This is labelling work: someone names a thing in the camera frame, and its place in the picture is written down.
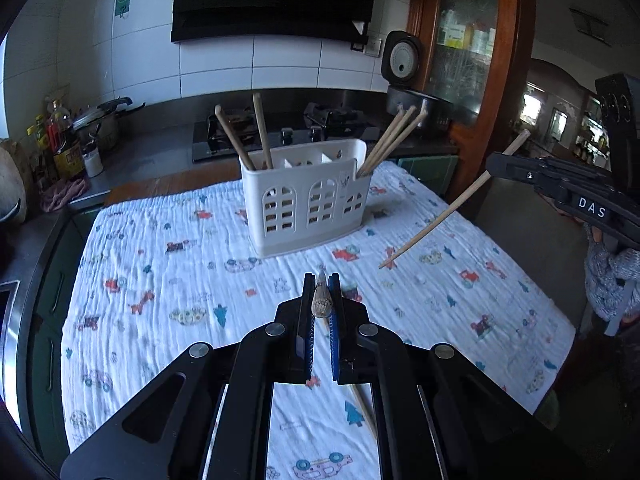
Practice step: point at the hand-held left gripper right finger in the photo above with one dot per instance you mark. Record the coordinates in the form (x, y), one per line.
(336, 350)

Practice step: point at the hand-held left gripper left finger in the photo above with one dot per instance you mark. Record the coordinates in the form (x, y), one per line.
(302, 340)

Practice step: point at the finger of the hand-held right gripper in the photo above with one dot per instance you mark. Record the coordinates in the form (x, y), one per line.
(585, 177)
(590, 208)

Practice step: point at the wooden chopstick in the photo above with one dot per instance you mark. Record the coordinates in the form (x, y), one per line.
(262, 130)
(362, 410)
(435, 220)
(321, 305)
(396, 130)
(385, 135)
(410, 130)
(232, 133)

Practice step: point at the white plastic utensil holder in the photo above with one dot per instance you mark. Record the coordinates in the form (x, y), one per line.
(300, 172)

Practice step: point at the person's right forearm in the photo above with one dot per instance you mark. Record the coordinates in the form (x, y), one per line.
(615, 275)

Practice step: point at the background shelf unit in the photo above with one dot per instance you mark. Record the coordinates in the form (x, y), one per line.
(555, 120)

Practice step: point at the ceiling fixture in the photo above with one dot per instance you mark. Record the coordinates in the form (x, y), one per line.
(590, 25)

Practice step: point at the wooden glass-door cabinet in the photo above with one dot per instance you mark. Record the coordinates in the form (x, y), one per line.
(515, 60)

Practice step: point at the white printed table cloth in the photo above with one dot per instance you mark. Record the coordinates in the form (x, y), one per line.
(175, 270)

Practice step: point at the green base cabinet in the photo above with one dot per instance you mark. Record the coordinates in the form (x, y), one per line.
(430, 170)

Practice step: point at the green and white box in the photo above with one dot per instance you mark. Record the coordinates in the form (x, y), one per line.
(455, 35)

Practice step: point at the black rice cooker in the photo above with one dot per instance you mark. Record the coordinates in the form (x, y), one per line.
(402, 57)

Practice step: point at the black gas stove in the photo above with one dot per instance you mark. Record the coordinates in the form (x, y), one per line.
(330, 115)

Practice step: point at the steel kitchen counter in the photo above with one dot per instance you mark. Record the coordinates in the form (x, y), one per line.
(150, 160)

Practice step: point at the dark green sink cabinet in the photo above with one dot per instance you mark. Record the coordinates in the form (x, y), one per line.
(55, 300)

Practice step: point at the white jar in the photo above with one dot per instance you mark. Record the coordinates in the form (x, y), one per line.
(93, 164)

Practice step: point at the pink cloth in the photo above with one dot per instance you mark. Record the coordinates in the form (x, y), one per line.
(62, 194)

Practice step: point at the steel pressure cooker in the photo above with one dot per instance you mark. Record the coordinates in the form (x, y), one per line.
(102, 130)

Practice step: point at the steel sink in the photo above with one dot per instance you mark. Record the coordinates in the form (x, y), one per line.
(7, 320)

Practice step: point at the large cooking oil bottle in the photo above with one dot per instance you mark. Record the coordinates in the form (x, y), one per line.
(67, 155)

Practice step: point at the yellow-capped sauce bottle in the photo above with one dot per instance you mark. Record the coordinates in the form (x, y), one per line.
(41, 145)

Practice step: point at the white wall socket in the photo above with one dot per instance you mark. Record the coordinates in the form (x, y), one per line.
(373, 48)

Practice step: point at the black wall plug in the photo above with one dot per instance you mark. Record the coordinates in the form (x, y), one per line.
(356, 46)

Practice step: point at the green wall hook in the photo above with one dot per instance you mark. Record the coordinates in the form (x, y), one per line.
(121, 0)

